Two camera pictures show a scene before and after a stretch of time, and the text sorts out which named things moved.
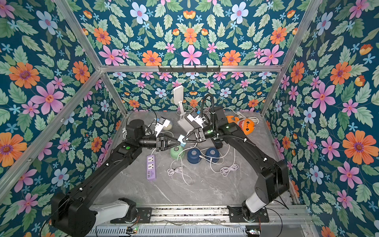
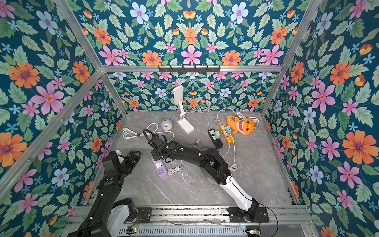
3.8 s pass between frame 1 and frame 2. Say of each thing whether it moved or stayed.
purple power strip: moved
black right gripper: moved
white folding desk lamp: stayed
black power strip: stayed
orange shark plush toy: stayed
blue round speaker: stayed
